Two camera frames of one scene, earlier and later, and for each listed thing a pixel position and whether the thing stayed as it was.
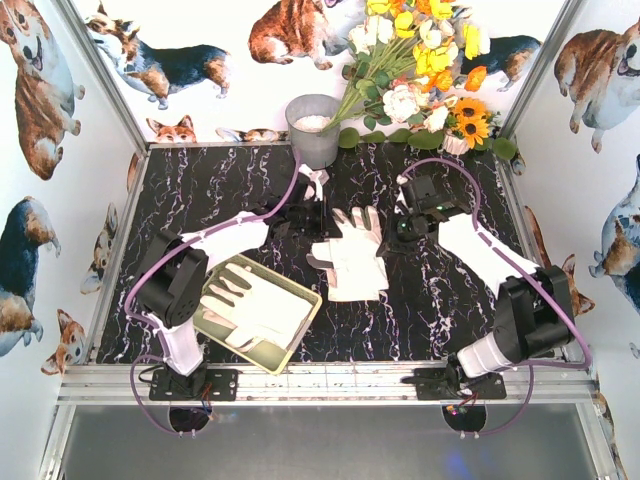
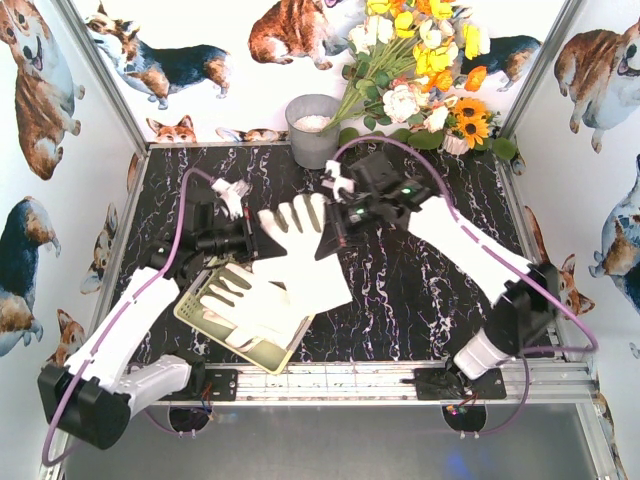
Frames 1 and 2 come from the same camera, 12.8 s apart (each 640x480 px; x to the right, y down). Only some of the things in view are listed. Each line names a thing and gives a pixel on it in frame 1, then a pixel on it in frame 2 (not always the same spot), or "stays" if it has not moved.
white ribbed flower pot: (454, 144) stays
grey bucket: (307, 115) stays
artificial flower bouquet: (409, 65) stays
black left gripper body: (316, 215) → (251, 233)
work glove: (358, 271) → (310, 285)
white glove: (266, 311) stays
